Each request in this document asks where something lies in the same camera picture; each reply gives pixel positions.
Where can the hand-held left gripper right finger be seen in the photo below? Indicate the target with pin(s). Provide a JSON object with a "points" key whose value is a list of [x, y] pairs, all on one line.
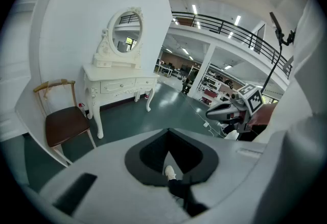
{"points": [[199, 161]]}

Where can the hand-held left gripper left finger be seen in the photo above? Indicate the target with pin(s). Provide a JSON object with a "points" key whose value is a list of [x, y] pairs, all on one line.
{"points": [[144, 164]]}

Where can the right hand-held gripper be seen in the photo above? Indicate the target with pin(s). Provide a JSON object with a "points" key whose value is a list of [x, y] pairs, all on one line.
{"points": [[251, 101]]}

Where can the cream dressing table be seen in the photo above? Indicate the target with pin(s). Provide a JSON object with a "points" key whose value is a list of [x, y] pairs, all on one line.
{"points": [[112, 75]]}

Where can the person's right forearm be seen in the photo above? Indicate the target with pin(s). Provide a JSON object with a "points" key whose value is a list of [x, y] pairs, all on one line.
{"points": [[270, 112]]}

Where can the person's right hand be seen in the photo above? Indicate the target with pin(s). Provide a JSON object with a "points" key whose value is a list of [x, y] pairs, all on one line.
{"points": [[256, 119]]}

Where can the white storage shelf rack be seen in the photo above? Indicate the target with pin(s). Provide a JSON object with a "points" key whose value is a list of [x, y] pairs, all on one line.
{"points": [[217, 85]]}

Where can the person's left white shoe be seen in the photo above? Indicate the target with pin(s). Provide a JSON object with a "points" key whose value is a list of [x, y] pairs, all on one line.
{"points": [[169, 172]]}

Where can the person's black trousers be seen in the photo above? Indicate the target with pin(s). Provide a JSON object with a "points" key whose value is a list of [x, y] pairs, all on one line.
{"points": [[184, 193]]}

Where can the office desks with monitors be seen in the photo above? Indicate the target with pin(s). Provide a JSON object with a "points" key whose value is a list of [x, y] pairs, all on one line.
{"points": [[171, 67]]}

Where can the red topped white bottle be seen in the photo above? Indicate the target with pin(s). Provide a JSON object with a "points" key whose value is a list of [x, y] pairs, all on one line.
{"points": [[82, 109], [146, 95]]}

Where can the person in white coat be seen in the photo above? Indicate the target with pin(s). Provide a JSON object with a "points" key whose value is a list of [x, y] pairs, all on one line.
{"points": [[301, 105]]}

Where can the black balcony railing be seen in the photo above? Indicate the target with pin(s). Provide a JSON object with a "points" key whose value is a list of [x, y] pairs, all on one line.
{"points": [[230, 27]]}

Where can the wooden chair with brown seat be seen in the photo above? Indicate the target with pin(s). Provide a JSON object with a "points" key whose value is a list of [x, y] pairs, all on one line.
{"points": [[66, 124]]}

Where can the oval white framed mirror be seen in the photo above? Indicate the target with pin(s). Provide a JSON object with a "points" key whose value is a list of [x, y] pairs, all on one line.
{"points": [[127, 31]]}

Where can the black clamp mount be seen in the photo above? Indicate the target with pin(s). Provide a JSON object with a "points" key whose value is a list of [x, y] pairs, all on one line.
{"points": [[279, 31]]}

